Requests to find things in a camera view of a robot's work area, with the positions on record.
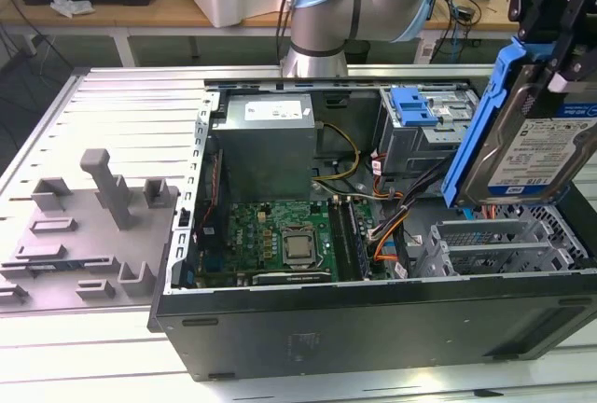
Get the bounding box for grey power supply unit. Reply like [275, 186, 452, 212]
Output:
[210, 93, 319, 204]

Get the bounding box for orange yellow wire bundle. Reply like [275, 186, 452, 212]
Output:
[370, 209, 411, 265]

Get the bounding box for black cable bundle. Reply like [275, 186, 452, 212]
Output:
[370, 155, 462, 242]

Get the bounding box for black mesh bin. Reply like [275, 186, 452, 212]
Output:
[345, 38, 370, 66]

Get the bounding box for black graphics card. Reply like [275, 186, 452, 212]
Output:
[250, 270, 334, 287]

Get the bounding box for wooden desk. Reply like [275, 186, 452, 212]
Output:
[0, 0, 597, 68]

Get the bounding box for silver CPU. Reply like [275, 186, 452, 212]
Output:
[285, 234, 314, 259]

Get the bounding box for green motherboard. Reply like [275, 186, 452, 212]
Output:
[193, 197, 374, 288]

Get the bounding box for grey parts rack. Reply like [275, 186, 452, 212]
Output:
[0, 148, 182, 314]

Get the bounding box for hard disk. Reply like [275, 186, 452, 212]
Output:
[440, 35, 597, 212]

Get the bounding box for yellow power wires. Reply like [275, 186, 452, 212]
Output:
[312, 121, 361, 185]

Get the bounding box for blue drive latch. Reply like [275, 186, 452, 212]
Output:
[390, 87, 442, 128]

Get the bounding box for metal optical drive cage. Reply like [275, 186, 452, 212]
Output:
[376, 87, 486, 181]

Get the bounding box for crumpled white paper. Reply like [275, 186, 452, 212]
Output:
[49, 0, 97, 20]

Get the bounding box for black PC case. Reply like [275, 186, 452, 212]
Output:
[146, 75, 597, 383]

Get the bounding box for CPU socket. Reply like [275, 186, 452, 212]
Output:
[278, 225, 324, 271]

